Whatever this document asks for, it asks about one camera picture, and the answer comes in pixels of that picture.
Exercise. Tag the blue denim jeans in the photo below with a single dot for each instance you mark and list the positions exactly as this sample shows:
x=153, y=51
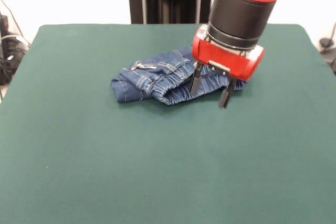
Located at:
x=147, y=82

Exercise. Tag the dark green table cloth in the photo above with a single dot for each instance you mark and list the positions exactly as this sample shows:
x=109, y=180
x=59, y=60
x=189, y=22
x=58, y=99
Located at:
x=131, y=155

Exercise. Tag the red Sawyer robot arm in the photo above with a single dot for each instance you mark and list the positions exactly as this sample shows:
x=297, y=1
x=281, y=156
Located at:
x=241, y=11

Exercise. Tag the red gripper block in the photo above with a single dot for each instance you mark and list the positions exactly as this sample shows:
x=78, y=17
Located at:
x=231, y=58

